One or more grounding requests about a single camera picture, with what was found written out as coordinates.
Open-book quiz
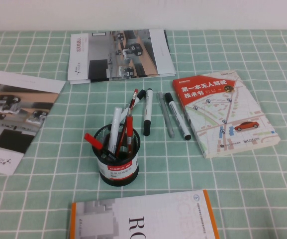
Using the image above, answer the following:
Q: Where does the red gel pen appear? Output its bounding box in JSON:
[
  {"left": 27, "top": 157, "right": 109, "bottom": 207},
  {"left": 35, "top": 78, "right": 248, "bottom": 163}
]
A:
[{"left": 125, "top": 107, "right": 134, "bottom": 156}]

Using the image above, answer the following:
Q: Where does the translucent grey pen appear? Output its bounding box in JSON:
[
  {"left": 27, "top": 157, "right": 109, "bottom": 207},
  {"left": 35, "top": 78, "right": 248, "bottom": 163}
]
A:
[{"left": 157, "top": 92, "right": 176, "bottom": 139}]

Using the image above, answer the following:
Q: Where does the black mesh pen holder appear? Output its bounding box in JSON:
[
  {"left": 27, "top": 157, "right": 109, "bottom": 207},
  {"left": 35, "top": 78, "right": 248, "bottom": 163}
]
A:
[{"left": 91, "top": 123, "right": 141, "bottom": 186}]

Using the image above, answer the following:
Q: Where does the all-white capped marker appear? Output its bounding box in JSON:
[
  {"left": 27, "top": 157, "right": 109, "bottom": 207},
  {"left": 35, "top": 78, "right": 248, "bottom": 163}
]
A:
[{"left": 108, "top": 107, "right": 123, "bottom": 153}]

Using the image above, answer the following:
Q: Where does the red-capped black marker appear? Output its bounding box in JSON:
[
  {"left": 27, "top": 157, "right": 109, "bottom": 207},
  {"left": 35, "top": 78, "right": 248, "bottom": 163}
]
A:
[{"left": 84, "top": 132, "right": 118, "bottom": 161}]

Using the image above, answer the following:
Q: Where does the robot photo brochure stack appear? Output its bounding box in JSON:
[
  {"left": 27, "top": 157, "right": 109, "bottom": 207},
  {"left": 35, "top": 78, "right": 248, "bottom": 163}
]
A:
[{"left": 67, "top": 29, "right": 177, "bottom": 86}]

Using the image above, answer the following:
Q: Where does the red and white book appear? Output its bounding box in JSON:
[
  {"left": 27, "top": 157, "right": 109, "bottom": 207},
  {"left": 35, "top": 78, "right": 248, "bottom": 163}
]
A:
[{"left": 172, "top": 70, "right": 281, "bottom": 159}]

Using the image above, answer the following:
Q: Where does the white book with orange edge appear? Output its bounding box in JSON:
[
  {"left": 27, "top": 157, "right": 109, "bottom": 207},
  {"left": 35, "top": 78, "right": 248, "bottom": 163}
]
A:
[{"left": 70, "top": 189, "right": 220, "bottom": 239}]

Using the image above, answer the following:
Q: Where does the single robot photo brochure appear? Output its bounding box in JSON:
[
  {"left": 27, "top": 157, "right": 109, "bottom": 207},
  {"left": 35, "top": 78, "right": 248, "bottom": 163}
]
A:
[{"left": 0, "top": 70, "right": 66, "bottom": 175}]

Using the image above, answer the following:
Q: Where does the green checkered tablecloth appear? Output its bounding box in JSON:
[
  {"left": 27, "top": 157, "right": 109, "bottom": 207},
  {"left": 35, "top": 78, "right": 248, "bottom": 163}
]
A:
[{"left": 0, "top": 29, "right": 287, "bottom": 239}]

